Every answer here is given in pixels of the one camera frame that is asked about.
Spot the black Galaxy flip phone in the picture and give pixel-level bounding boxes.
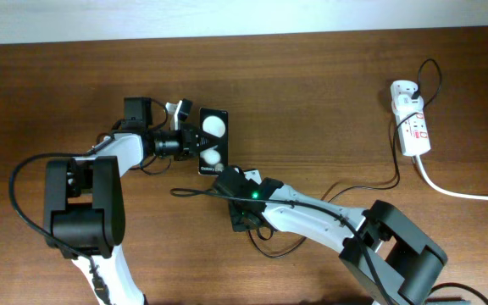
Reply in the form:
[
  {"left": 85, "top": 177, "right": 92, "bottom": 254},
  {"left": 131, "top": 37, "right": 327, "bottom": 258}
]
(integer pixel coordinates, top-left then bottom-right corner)
[{"left": 198, "top": 108, "right": 229, "bottom": 175}]

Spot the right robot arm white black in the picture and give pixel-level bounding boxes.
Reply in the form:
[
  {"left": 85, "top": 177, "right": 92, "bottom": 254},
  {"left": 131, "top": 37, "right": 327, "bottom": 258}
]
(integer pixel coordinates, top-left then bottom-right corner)
[{"left": 213, "top": 168, "right": 447, "bottom": 304}]

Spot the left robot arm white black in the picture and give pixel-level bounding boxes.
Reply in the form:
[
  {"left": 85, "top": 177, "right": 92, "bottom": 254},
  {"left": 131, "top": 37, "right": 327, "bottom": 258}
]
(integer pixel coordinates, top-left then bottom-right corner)
[{"left": 43, "top": 97, "right": 229, "bottom": 304}]

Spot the white USB charger adapter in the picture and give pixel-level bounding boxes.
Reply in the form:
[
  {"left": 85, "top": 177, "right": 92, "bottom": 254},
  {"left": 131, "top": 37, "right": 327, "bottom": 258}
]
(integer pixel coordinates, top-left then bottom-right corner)
[{"left": 390, "top": 80, "right": 424, "bottom": 114}]

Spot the white power strip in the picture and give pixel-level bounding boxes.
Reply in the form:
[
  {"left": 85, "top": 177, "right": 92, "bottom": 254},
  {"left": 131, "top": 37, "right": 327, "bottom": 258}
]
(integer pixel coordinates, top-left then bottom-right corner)
[{"left": 393, "top": 109, "right": 431, "bottom": 157}]

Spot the white power strip cord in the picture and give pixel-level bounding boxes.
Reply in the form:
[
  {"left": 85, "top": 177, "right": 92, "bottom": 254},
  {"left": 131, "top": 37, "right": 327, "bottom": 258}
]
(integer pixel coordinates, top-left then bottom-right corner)
[{"left": 413, "top": 154, "right": 488, "bottom": 204}]

